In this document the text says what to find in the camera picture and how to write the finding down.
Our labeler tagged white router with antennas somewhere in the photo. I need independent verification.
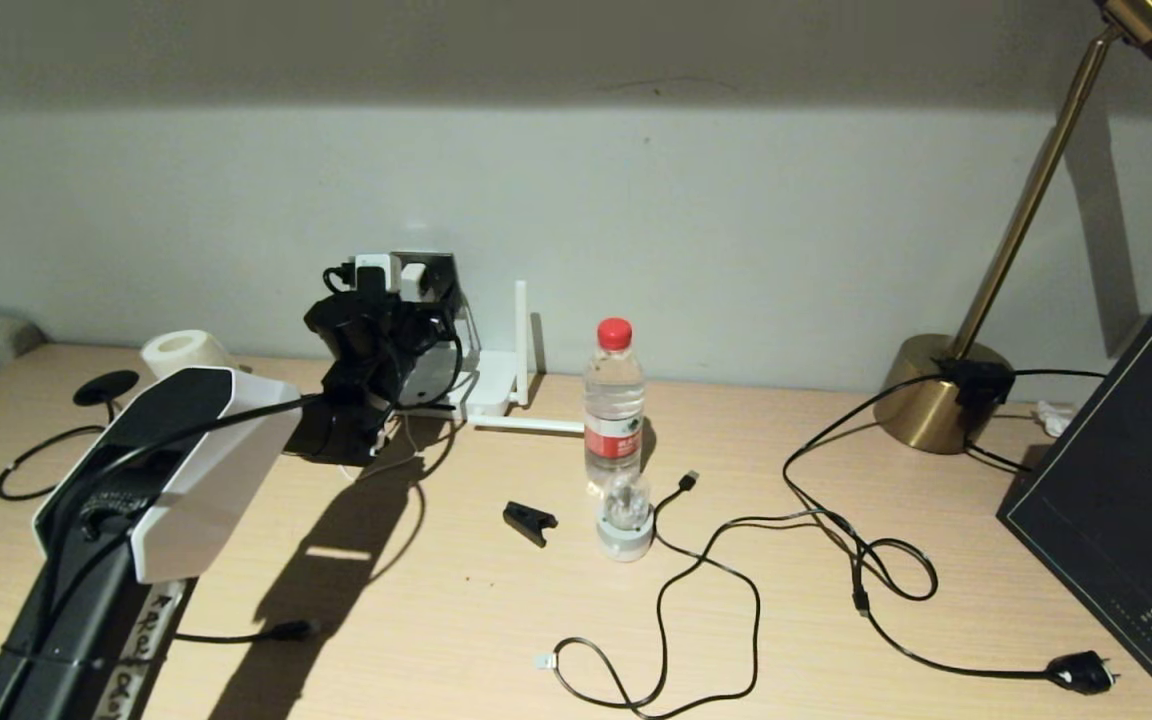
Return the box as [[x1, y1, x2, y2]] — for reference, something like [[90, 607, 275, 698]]
[[436, 280, 585, 434]]

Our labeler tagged water bottle with red cap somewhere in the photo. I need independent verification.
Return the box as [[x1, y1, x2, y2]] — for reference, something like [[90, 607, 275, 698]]
[[583, 318, 647, 496]]

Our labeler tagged white toilet paper roll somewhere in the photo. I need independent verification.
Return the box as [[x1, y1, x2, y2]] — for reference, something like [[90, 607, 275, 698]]
[[141, 330, 237, 379]]

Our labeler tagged small black clip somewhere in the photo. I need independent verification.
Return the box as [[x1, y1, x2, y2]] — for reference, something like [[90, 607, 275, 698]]
[[502, 501, 559, 548]]

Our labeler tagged black round desk grommet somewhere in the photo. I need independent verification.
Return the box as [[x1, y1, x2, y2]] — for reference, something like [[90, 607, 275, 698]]
[[73, 369, 140, 407]]

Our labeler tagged small glass dome night light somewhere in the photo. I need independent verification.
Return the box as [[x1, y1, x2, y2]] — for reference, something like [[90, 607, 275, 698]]
[[596, 470, 656, 563]]

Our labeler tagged brass desk lamp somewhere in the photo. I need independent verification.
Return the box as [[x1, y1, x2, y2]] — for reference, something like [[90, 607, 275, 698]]
[[871, 0, 1152, 456]]

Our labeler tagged small white crumpled item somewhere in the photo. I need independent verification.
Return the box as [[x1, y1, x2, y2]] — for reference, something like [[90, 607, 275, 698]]
[[1031, 400, 1077, 439]]

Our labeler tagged dark blue box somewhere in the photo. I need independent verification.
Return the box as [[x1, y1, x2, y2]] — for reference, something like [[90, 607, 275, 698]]
[[994, 312, 1152, 720]]

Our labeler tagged grey wall socket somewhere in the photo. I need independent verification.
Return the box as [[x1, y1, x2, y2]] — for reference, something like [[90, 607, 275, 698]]
[[391, 251, 462, 319]]

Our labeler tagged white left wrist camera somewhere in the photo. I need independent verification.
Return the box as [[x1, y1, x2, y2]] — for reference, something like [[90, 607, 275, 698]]
[[351, 253, 402, 294]]

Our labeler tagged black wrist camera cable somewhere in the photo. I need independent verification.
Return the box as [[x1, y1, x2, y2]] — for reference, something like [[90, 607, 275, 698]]
[[36, 262, 465, 601]]

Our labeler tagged black ethernet cable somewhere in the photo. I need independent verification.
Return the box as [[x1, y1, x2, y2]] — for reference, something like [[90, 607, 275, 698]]
[[0, 395, 320, 646]]

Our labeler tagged black USB cable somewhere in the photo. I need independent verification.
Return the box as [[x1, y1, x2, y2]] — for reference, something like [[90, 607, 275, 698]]
[[534, 470, 762, 719]]

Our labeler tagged black inline switch box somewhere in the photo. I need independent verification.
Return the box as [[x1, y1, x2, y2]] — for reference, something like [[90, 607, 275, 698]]
[[936, 357, 1015, 409]]

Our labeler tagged black lamp power cord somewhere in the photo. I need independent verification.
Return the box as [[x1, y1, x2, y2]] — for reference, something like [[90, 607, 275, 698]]
[[781, 368, 1120, 696]]

